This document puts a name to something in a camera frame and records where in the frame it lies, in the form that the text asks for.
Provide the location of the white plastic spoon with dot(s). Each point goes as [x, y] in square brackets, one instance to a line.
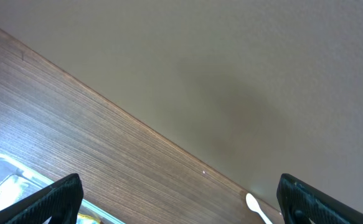
[254, 206]

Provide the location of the yellow candy wrapper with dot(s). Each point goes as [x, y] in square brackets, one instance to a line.
[86, 219]

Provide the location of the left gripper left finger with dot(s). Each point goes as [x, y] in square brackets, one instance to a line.
[57, 203]

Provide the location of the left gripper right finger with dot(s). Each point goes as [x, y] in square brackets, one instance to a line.
[301, 203]

